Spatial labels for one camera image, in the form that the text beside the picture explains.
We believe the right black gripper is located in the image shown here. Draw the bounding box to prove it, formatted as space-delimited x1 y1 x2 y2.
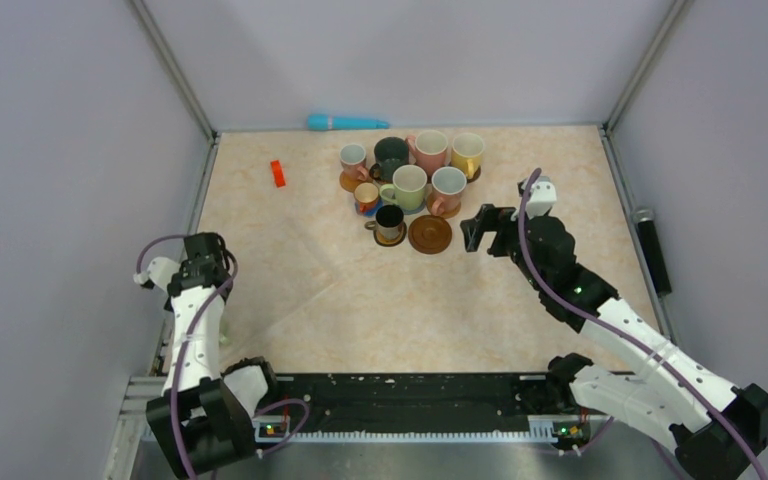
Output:
462 203 548 291

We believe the light wooden coaster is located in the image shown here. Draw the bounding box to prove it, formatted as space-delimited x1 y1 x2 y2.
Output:
339 173 363 193
426 202 462 219

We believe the dark wooden coaster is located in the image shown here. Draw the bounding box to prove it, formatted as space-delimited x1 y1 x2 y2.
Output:
467 167 482 183

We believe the brown grooved coaster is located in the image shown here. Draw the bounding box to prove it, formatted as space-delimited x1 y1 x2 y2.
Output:
407 215 453 255

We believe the yellow mug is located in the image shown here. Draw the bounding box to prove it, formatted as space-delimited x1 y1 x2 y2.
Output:
449 132 485 179

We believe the light green mug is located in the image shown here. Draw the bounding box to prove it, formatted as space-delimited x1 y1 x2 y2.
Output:
379 165 428 209

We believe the plain pink mug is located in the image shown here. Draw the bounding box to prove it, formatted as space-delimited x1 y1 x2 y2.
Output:
405 130 449 177

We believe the brown mug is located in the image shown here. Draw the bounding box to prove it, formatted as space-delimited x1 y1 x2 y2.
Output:
364 205 404 239

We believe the dark green mug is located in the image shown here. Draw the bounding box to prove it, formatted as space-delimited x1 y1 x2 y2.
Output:
369 136 410 183

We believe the small orange cup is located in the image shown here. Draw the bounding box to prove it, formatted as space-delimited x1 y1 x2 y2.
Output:
353 182 380 215

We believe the pink printed mug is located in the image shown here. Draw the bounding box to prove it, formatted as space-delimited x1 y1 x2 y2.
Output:
339 143 369 182

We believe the black microphone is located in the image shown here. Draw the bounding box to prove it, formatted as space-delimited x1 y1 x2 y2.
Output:
632 207 673 297

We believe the pale green mug off table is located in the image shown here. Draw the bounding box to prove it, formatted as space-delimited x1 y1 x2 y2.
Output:
219 321 231 346

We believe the grey silicone coaster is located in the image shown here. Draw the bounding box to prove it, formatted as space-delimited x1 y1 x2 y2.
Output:
400 203 426 216

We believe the brown paw print coaster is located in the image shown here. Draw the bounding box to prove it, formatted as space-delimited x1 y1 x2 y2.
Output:
373 233 405 248

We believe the blue flower coaster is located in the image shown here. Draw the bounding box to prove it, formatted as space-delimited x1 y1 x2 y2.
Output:
355 202 383 218

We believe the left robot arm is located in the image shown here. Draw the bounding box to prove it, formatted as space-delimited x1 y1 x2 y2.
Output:
133 232 281 479

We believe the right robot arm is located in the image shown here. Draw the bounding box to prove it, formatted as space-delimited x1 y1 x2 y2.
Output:
460 204 768 479

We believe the red block near cups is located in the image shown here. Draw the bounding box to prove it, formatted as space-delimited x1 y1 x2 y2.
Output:
270 160 286 188

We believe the turquoise microphone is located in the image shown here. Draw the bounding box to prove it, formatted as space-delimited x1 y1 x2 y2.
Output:
306 114 390 131

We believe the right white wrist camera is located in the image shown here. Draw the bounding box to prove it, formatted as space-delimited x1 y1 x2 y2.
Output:
525 176 558 219

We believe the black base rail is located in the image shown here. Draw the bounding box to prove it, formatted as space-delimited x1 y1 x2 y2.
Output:
254 373 609 455

